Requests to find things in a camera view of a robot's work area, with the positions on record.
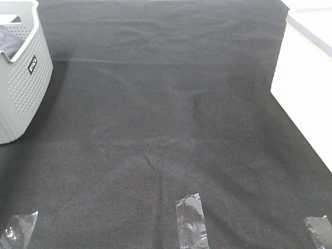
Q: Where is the grey-blue terry towel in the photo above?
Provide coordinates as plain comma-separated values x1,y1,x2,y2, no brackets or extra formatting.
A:
0,25,24,59

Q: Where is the black table cloth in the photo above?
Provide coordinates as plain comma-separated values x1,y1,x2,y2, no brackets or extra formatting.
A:
1,1,331,248

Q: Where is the clear tape strip middle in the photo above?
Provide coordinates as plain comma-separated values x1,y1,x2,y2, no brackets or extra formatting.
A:
176,193,209,248

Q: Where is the clear tape strip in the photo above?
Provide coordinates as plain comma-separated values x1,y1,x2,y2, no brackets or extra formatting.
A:
304,215,331,249
1,211,38,249
176,193,209,248

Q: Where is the white box with grey rim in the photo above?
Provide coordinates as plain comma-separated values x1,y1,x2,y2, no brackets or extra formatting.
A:
271,6,331,169

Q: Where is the grey perforated laundry basket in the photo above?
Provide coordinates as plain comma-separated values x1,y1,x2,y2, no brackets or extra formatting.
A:
1,1,53,144

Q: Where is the clear tape strip left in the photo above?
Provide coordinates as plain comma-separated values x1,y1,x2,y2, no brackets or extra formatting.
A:
1,211,38,249

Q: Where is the clear tape strip right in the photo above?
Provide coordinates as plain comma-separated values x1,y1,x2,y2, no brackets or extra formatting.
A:
304,215,331,249

